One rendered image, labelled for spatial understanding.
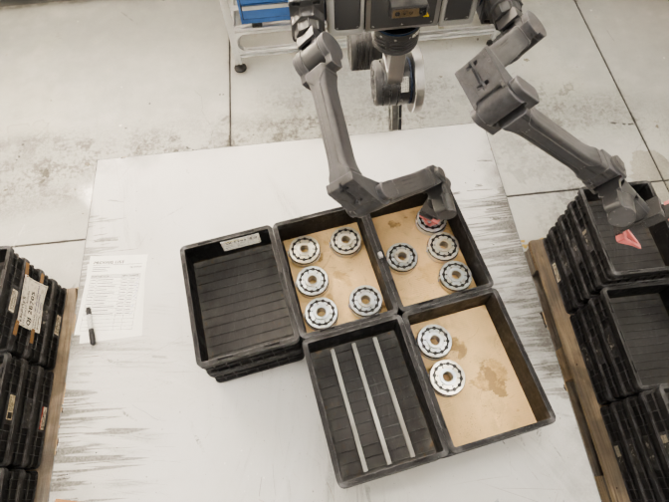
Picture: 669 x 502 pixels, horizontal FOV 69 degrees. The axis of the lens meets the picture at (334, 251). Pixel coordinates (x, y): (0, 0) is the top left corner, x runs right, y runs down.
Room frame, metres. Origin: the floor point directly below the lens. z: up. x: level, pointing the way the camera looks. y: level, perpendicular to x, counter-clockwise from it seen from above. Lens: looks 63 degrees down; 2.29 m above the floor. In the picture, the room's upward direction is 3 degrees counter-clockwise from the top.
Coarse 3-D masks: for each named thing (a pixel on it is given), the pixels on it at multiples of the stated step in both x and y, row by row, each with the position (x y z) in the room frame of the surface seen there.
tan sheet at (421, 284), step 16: (416, 208) 0.89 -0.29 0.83; (384, 224) 0.83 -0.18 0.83; (400, 224) 0.83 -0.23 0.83; (448, 224) 0.82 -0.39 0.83; (384, 240) 0.77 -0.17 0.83; (400, 240) 0.77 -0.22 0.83; (416, 240) 0.76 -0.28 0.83; (416, 272) 0.65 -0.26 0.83; (432, 272) 0.64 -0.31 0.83; (400, 288) 0.59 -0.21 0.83; (416, 288) 0.59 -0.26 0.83; (432, 288) 0.59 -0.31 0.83
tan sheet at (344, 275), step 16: (352, 224) 0.84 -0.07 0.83; (288, 240) 0.79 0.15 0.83; (320, 240) 0.78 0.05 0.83; (288, 256) 0.73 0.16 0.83; (336, 256) 0.72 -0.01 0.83; (336, 272) 0.66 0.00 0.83; (352, 272) 0.66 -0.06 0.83; (368, 272) 0.66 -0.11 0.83; (336, 288) 0.61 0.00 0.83; (352, 288) 0.60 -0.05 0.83; (304, 304) 0.56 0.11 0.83; (336, 304) 0.55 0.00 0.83; (384, 304) 0.54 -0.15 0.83; (304, 320) 0.51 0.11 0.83; (352, 320) 0.50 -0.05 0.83
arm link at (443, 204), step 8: (440, 168) 0.84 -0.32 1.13; (440, 176) 0.81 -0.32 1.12; (440, 184) 0.81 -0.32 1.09; (424, 192) 0.81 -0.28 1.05; (432, 192) 0.80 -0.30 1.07; (440, 192) 0.78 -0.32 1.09; (432, 200) 0.77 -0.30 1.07; (440, 200) 0.76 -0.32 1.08; (448, 200) 0.76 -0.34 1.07; (440, 208) 0.74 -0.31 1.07; (448, 208) 0.74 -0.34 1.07; (440, 216) 0.73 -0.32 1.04; (448, 216) 0.73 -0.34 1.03
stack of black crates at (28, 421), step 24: (0, 360) 0.55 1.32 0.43; (24, 360) 0.56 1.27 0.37; (0, 384) 0.44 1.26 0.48; (24, 384) 0.47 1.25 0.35; (48, 384) 0.50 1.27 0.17; (0, 408) 0.36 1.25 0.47; (24, 408) 0.38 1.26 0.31; (48, 408) 0.41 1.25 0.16; (0, 432) 0.28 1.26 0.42; (24, 432) 0.30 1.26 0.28; (0, 456) 0.20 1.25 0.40; (24, 456) 0.21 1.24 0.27
